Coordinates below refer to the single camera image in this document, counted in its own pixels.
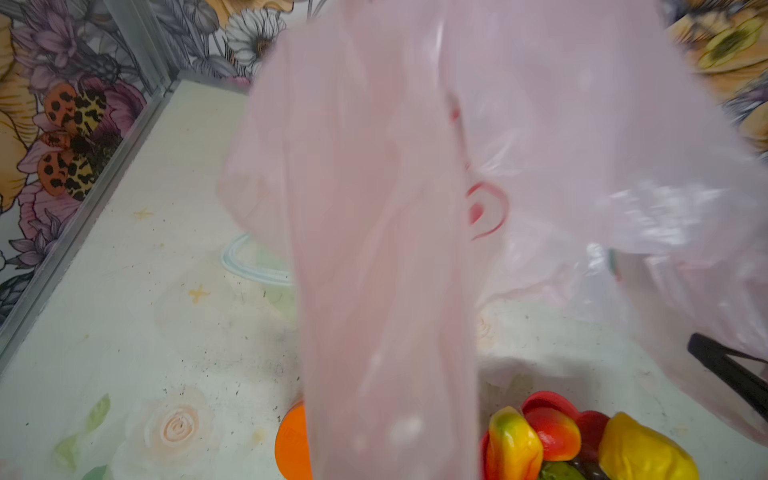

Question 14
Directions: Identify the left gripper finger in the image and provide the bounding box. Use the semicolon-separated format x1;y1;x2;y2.
687;333;767;420

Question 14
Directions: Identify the yellow lemon toy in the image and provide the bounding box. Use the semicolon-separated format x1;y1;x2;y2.
598;412;700;480

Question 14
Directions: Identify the pink plastic bag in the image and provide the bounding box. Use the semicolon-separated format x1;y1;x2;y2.
219;1;767;479

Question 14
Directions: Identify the red yellow peach toy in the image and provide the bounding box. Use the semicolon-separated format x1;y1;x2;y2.
524;407;582;462

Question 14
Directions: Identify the red flower-shaped plate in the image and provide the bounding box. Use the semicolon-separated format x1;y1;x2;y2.
480;391;609;479

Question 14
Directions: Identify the green lime toy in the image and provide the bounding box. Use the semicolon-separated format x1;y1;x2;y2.
538;462;585;480

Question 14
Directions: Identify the red yellow mango toy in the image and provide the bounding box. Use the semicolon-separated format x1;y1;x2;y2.
484;406;543;480

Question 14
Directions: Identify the orange plastic bottle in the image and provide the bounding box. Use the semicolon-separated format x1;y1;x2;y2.
274;401;313;480

